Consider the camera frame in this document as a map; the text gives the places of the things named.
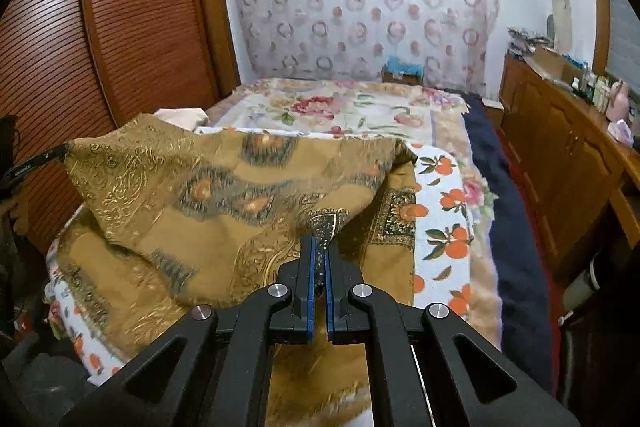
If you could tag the white jar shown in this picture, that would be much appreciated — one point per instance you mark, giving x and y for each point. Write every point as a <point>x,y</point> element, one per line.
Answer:
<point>601,97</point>

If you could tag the orange fruit print bedsheet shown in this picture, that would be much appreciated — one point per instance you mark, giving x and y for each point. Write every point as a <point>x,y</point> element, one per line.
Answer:
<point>445,227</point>

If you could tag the dark blue blanket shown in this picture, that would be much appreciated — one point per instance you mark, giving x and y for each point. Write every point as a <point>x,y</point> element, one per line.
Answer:
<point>515,232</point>

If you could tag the brown cardboard box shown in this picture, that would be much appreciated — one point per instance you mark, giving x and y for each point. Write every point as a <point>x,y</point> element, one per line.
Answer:
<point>552,64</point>

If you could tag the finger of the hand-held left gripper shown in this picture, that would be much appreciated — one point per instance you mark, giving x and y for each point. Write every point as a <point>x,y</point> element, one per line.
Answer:
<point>37,163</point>

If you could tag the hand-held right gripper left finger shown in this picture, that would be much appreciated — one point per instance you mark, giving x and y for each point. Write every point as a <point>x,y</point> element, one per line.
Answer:
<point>306,302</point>

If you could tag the small grey fan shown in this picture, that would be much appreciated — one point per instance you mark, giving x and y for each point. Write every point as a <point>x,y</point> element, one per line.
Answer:
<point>550,28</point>

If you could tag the grey window blind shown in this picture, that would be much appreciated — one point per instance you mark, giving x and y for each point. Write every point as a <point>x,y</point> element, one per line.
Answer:
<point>622,37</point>

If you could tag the pink thermos bottle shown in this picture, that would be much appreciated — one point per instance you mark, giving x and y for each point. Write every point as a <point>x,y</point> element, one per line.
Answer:
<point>619,104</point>

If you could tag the wooden louvered wardrobe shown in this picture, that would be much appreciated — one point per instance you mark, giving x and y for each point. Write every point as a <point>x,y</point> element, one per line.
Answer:
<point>125,32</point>

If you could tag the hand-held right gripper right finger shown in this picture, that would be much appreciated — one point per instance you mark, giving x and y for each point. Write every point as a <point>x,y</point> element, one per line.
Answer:
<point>336,307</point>

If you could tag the long wooden cabinet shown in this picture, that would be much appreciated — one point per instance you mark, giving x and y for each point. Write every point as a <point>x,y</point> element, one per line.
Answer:
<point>560,147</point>

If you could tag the stack of folded clothes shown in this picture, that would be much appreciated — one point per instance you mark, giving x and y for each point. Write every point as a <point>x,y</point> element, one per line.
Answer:
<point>525,42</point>

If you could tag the brown patterned garment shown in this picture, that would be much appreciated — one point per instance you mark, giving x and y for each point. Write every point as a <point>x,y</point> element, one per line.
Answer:
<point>200,207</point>

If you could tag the floral blanket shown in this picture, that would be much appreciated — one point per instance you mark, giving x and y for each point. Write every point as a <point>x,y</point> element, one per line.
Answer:
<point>325,107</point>

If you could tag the pink tissue box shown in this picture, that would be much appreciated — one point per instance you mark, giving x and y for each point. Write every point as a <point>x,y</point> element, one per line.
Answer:
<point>624,131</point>

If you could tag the cardboard box with blue cloth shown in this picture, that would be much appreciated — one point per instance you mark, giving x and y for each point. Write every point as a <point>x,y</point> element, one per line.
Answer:
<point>402,72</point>

